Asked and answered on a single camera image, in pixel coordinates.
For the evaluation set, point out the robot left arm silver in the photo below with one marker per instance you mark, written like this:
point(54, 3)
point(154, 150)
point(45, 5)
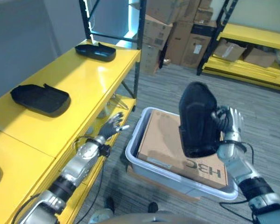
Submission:
point(81, 161)

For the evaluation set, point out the stacked yellow shelf boards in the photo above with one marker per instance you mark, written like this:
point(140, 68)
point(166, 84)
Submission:
point(242, 70)

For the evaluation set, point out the small brown cardboard box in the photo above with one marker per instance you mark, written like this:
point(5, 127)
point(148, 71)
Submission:
point(204, 15)
point(205, 3)

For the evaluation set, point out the robot left dark foot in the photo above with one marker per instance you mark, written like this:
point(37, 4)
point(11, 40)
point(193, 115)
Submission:
point(109, 205)

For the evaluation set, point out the printed brown cardboard box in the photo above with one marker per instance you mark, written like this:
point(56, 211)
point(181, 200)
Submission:
point(155, 32)

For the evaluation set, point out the robot right dark foot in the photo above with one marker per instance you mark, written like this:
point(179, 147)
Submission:
point(153, 207)

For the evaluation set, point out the tall brown cardboard box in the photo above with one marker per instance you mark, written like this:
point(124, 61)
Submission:
point(178, 44)

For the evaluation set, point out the yellow shelf black posts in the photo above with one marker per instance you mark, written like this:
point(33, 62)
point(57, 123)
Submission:
point(84, 79)

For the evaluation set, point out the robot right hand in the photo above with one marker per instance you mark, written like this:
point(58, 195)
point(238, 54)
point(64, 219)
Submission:
point(233, 122)

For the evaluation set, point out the open cardboard box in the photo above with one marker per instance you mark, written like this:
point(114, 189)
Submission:
point(228, 50)
point(259, 57)

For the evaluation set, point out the silver metal rods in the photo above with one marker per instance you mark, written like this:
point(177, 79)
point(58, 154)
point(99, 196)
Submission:
point(117, 101)

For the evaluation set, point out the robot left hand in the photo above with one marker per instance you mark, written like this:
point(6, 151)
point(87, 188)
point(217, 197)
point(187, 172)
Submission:
point(108, 130)

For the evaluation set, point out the black-topped cardboard box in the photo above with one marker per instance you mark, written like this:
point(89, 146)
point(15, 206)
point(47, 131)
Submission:
point(196, 46)

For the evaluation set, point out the robot dark foot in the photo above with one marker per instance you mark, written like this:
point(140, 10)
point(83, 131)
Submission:
point(109, 205)
point(153, 207)

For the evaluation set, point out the brown H3C cardboard box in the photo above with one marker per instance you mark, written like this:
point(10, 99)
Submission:
point(161, 142)

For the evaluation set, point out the robot right arm silver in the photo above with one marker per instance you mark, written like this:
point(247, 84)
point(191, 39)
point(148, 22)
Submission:
point(245, 170)

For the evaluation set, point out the narrow brown cardboard box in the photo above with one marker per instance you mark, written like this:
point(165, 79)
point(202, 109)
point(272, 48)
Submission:
point(150, 59)

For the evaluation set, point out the yellow shelf with cartons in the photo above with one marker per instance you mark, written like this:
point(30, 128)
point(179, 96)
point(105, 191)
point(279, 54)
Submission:
point(254, 35)

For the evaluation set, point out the grey plastic box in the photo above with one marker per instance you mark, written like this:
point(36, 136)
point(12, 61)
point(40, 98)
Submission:
point(133, 149)

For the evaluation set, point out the tilted brown cardboard box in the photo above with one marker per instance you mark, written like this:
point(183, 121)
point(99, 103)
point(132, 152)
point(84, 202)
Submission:
point(164, 10)

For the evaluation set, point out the robot torso silver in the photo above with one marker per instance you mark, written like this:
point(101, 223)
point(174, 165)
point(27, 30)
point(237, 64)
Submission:
point(135, 218)

